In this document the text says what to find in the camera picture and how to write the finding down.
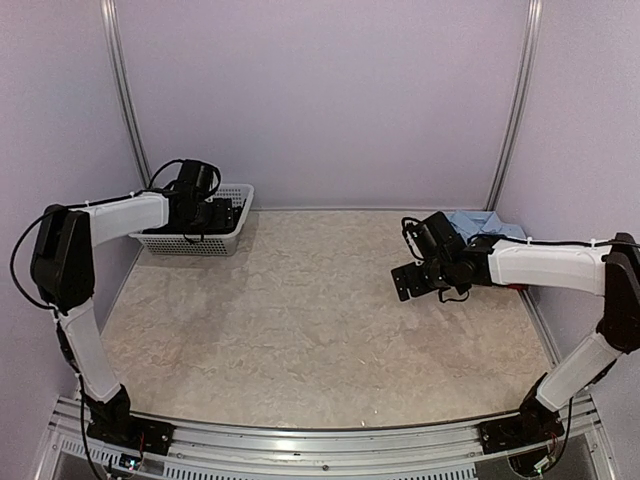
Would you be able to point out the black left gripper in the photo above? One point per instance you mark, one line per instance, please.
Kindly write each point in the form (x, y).
(223, 215)

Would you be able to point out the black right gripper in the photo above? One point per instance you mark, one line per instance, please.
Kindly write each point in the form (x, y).
(415, 286)

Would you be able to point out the white perforated plastic basket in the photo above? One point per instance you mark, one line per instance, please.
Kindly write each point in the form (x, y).
(237, 198)

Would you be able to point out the light blue shirt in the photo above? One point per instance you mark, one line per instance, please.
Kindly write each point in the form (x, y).
(470, 223)

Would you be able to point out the red black plaid shirt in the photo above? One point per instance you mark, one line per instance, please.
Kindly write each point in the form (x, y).
(517, 287)

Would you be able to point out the black long sleeve shirt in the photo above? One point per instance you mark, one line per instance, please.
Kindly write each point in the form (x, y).
(186, 217)

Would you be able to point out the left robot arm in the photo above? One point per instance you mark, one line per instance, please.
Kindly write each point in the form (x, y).
(62, 265)

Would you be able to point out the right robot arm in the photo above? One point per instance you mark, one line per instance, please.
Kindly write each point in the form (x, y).
(445, 260)

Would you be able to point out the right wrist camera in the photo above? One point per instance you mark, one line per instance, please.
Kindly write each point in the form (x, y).
(411, 231)

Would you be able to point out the aluminium front rail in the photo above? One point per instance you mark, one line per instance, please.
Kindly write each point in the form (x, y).
(205, 450)

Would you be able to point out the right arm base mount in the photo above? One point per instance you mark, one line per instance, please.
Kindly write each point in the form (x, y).
(533, 423)

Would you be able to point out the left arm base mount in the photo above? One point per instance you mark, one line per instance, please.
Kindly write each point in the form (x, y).
(112, 422)

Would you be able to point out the left aluminium corner post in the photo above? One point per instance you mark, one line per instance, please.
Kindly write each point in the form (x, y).
(115, 49)

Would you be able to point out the aluminium corner post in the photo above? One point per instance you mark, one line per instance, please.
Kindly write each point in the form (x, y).
(115, 49)
(518, 103)

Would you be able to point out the right aluminium corner post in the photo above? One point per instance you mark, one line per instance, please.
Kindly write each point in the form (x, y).
(518, 103)

